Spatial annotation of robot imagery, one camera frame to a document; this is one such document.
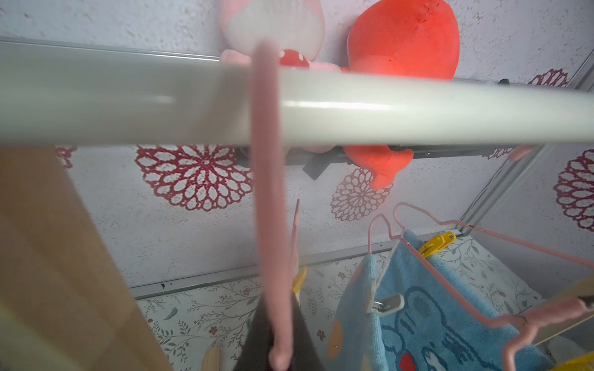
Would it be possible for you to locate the pink wire hanger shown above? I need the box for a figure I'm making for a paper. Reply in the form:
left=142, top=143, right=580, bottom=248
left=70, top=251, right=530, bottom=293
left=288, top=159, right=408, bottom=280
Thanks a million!
left=379, top=230, right=593, bottom=370
left=392, top=202, right=593, bottom=269
left=250, top=40, right=294, bottom=370

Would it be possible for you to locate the grey clothespin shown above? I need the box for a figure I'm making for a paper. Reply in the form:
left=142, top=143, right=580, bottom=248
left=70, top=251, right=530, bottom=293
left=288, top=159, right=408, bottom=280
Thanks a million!
left=364, top=280, right=405, bottom=317

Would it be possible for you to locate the yellow clothespin on blue towel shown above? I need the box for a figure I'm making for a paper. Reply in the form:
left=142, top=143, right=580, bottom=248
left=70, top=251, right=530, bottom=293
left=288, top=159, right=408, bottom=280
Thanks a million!
left=419, top=232, right=456, bottom=258

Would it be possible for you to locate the pink frog plush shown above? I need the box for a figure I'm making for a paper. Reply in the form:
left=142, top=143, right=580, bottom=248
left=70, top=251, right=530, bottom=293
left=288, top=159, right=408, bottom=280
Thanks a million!
left=217, top=0, right=343, bottom=154

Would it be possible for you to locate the light blue patterned towel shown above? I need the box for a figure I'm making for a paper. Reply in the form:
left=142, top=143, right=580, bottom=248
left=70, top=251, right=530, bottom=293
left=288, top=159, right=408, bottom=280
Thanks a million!
left=324, top=254, right=388, bottom=370

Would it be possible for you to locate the orange red plush toy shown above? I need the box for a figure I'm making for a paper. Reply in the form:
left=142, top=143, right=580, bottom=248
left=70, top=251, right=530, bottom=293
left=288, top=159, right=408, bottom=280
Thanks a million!
left=342, top=0, right=461, bottom=191

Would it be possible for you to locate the blue bear towel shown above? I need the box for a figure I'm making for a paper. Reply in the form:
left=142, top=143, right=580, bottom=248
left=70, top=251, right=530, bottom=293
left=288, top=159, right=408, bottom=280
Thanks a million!
left=377, top=237, right=544, bottom=370

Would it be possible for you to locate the wooden clothes rack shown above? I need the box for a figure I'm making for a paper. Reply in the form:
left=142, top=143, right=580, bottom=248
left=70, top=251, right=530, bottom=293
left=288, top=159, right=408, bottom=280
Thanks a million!
left=1, top=40, right=593, bottom=370

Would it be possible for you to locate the black wall shelf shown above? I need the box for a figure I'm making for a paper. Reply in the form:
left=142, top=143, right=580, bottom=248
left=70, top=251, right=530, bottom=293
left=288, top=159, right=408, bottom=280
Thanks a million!
left=286, top=145, right=498, bottom=180

